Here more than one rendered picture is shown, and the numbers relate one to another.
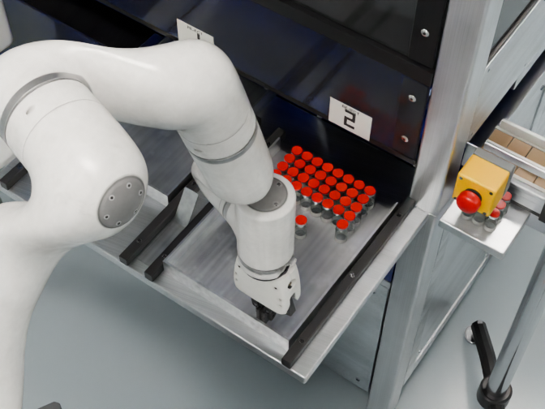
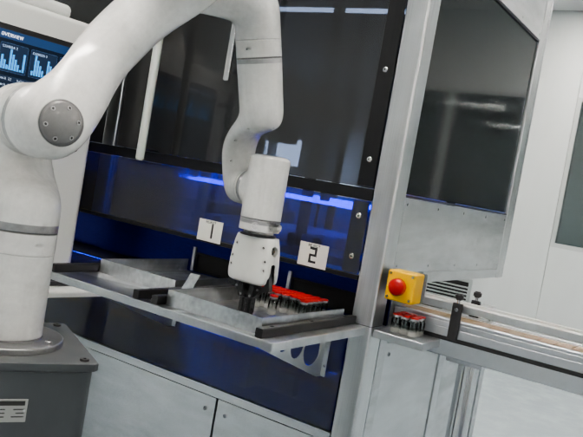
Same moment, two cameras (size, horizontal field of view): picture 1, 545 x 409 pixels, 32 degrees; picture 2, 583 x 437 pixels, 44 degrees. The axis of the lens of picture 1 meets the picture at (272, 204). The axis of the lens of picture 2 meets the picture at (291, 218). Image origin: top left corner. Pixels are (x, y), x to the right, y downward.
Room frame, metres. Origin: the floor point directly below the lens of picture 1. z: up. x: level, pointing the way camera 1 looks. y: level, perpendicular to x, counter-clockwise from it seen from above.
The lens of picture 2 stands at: (-0.71, -0.01, 1.20)
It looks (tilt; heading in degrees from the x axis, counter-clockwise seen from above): 3 degrees down; 358
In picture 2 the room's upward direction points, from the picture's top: 10 degrees clockwise
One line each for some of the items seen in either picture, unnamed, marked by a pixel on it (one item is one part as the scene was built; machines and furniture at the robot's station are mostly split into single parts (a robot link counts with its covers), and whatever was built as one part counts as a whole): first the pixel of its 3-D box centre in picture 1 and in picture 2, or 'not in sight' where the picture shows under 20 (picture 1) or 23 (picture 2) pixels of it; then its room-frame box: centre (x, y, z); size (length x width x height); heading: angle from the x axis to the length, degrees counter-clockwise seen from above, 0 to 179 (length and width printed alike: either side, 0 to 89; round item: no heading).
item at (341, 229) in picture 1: (341, 231); (303, 310); (0.97, -0.12, 0.90); 0.02 x 0.02 x 0.05
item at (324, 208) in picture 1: (311, 201); (280, 302); (1.03, -0.07, 0.90); 0.18 x 0.02 x 0.05; 55
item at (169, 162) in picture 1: (170, 113); (181, 274); (1.25, 0.20, 0.90); 0.34 x 0.26 x 0.04; 146
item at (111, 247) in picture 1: (220, 185); (212, 300); (1.09, 0.10, 0.87); 0.70 x 0.48 x 0.02; 56
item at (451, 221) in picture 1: (487, 213); (409, 337); (1.04, -0.39, 0.87); 0.14 x 0.13 x 0.02; 146
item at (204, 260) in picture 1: (283, 236); (258, 307); (0.96, -0.02, 0.90); 0.34 x 0.26 x 0.04; 145
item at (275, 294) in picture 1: (265, 275); (254, 255); (0.80, 0.01, 1.03); 0.10 x 0.08 x 0.11; 56
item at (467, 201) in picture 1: (469, 200); (397, 286); (0.97, -0.33, 0.99); 0.04 x 0.04 x 0.04; 56
